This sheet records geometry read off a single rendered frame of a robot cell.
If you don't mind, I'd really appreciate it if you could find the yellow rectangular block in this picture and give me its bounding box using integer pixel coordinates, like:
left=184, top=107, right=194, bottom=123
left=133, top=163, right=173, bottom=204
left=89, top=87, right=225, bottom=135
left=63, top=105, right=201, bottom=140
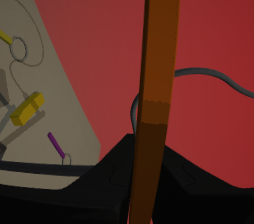
left=9, top=92, right=44, bottom=127

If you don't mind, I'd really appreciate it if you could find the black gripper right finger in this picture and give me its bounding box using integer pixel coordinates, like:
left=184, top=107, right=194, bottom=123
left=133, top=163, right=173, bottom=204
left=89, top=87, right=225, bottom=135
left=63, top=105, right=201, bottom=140
left=152, top=144, right=254, bottom=224

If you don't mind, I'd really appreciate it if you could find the grey ring with purple handle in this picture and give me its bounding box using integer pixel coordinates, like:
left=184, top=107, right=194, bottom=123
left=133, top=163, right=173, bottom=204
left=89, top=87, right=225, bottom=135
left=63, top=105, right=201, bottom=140
left=47, top=132, right=72, bottom=164

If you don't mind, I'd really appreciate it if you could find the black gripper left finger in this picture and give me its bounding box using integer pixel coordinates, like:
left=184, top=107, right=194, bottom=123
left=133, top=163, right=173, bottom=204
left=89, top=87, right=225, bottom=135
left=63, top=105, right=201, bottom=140
left=0, top=133, right=136, bottom=224

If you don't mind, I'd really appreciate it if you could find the orange handle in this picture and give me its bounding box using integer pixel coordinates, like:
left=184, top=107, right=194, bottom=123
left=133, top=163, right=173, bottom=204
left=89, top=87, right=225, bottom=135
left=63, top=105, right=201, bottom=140
left=129, top=0, right=181, bottom=224

